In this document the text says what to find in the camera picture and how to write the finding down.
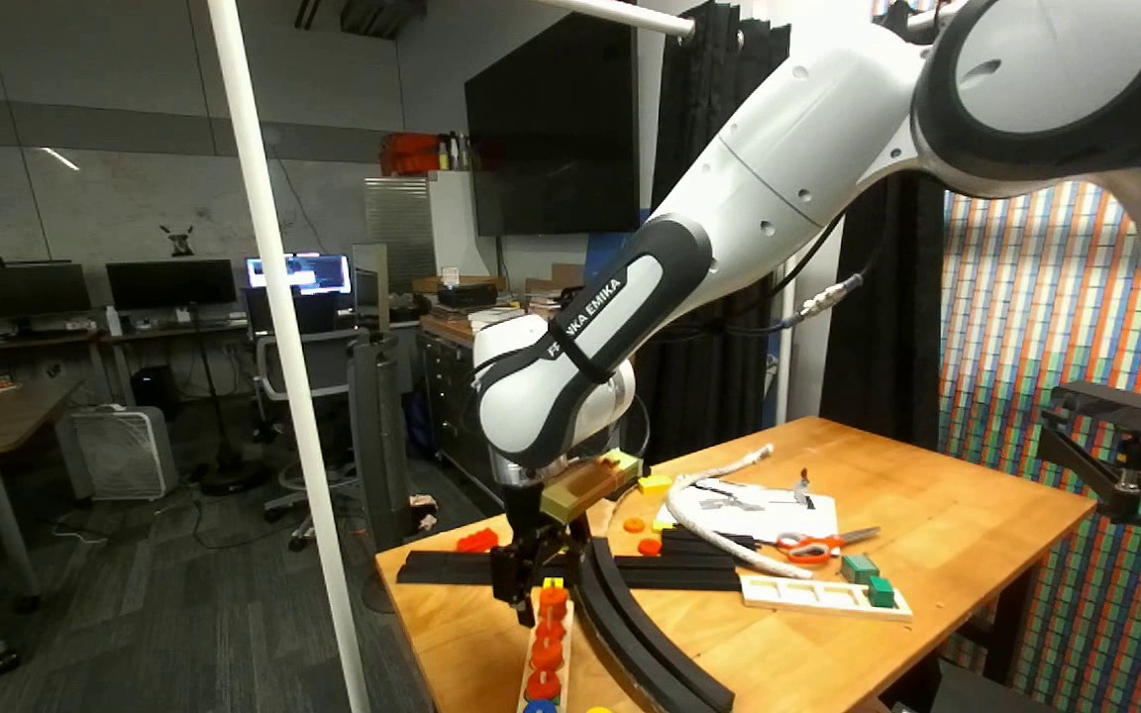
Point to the red toy brick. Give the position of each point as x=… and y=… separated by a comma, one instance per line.
x=475, y=541

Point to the short black track piece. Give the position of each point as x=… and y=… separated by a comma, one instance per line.
x=694, y=541

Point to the blue wooden coin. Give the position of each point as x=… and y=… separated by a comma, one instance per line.
x=535, y=707

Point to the white frame pole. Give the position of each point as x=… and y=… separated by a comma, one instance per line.
x=281, y=329

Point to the white box fan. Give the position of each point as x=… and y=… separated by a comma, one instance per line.
x=121, y=452

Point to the black computer monitor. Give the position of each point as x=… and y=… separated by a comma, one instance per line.
x=298, y=275
x=170, y=283
x=10, y=293

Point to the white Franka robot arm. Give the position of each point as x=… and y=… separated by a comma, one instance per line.
x=780, y=160

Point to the long straight black track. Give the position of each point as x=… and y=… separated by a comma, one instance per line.
x=446, y=570

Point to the large black wall screen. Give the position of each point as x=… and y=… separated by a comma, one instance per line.
x=552, y=133

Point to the white horizontal bar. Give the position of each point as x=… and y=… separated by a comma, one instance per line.
x=623, y=15

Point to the curved black track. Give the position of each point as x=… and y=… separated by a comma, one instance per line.
x=635, y=649

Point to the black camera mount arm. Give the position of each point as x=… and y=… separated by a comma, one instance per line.
x=1125, y=459

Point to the yellow toy brick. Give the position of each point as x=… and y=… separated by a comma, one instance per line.
x=655, y=487

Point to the grey upright panel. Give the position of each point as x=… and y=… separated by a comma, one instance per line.
x=376, y=436

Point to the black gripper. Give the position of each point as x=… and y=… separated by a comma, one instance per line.
x=535, y=532

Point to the red storage box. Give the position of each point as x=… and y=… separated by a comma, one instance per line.
x=408, y=155

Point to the workbench drawer cabinet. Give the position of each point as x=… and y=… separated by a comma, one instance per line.
x=446, y=398

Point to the white paper sheet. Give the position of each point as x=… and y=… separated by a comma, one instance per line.
x=762, y=509

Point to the black curtain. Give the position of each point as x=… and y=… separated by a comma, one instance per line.
x=879, y=329
x=731, y=55

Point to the wooden peg rack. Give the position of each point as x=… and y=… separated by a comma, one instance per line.
x=565, y=674

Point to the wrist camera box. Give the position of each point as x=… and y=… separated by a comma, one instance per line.
x=590, y=487

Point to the green cube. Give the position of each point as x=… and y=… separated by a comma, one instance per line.
x=858, y=566
x=879, y=592

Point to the colourful patterned backdrop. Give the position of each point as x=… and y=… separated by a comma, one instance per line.
x=1046, y=293

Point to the white cabinet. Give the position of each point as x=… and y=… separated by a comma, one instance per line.
x=413, y=225

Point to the red wooden coin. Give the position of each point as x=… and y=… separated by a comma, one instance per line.
x=541, y=681
x=552, y=617

